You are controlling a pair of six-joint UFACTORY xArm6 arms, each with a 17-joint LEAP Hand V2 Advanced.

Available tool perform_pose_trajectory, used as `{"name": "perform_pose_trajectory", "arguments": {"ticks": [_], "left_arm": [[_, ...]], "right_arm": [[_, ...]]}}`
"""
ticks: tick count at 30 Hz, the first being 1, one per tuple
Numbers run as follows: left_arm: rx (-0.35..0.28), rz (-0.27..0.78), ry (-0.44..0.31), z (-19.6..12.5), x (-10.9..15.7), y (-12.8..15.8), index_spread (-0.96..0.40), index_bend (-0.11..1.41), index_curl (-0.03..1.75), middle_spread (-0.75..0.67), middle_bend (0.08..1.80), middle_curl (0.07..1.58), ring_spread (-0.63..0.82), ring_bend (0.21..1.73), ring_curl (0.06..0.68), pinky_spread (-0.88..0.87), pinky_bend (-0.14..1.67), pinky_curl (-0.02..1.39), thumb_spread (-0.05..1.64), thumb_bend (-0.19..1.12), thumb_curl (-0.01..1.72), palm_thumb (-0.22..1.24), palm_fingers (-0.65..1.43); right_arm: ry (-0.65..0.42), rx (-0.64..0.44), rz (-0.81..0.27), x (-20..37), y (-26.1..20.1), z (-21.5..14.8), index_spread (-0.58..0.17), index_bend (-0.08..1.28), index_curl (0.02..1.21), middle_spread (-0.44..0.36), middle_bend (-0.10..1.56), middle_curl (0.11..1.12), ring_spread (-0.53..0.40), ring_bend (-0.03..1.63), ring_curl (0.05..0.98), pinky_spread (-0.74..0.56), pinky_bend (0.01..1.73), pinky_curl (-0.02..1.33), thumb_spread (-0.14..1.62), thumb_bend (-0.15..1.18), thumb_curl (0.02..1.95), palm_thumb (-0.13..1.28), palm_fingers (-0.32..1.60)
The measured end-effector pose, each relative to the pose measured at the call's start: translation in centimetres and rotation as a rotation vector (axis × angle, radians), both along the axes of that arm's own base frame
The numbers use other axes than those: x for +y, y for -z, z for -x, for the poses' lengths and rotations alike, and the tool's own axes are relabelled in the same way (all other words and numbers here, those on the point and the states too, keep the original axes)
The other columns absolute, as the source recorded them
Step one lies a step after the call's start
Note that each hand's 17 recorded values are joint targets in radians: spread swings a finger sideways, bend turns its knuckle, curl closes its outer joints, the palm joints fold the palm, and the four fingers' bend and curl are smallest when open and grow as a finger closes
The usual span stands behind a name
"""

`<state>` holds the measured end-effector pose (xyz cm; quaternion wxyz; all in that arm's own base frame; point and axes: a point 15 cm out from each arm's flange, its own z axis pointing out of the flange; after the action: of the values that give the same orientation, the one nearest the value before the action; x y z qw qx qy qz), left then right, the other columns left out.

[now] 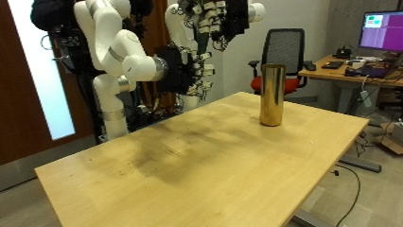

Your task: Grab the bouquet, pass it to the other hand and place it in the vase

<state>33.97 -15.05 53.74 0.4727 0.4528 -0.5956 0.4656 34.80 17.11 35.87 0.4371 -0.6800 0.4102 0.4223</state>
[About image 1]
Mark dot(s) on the gold cylindrical vase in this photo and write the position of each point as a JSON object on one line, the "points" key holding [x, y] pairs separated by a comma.
{"points": [[271, 94]]}

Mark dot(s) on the black mesh office chair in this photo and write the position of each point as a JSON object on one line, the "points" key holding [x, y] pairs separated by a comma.
{"points": [[283, 47]]}

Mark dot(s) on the black computer mouse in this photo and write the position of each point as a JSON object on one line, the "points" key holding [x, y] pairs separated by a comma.
{"points": [[310, 66]]}

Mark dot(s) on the black keyboard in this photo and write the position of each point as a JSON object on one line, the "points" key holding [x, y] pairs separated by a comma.
{"points": [[332, 65]]}

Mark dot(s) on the black desk device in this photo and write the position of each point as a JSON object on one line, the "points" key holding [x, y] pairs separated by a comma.
{"points": [[343, 53]]}

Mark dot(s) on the wooden office desk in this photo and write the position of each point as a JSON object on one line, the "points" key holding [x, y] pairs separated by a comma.
{"points": [[331, 74]]}

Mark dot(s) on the black round bundle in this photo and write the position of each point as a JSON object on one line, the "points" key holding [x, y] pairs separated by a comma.
{"points": [[52, 14]]}

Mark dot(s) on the computer monitor purple screen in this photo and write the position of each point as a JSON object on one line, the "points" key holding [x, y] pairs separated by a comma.
{"points": [[383, 30]]}

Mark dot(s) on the white power strip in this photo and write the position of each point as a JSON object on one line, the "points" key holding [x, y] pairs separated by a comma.
{"points": [[366, 98]]}

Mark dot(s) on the grey table foot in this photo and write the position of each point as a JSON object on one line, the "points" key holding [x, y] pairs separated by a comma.
{"points": [[360, 164]]}

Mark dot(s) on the cardboard box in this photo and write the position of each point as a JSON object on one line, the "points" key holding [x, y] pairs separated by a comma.
{"points": [[390, 142]]}

